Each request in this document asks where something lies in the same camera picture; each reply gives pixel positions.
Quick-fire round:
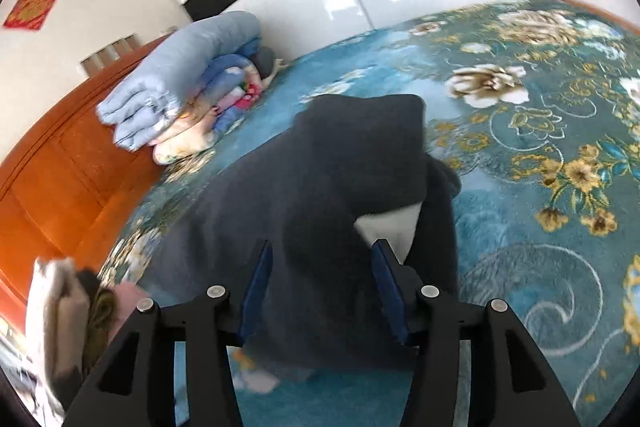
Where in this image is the teal floral bed blanket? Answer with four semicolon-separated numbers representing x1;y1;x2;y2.
100;0;639;426

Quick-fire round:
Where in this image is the pink folded garment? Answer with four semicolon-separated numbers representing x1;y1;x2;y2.
107;282;149;343

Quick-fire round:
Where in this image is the light blue folded quilt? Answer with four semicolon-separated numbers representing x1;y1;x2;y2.
96;11;260;152

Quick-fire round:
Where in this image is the beige folded clothes pile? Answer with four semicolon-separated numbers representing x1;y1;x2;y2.
25;258;117;414

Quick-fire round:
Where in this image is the red paper wall decoration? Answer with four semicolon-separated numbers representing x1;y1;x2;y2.
3;0;58;31

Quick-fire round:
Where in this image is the orange wooden headboard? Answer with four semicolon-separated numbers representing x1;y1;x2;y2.
0;41;162;329

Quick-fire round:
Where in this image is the dark grey fleece jacket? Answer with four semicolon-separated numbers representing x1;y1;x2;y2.
143;94;460;372

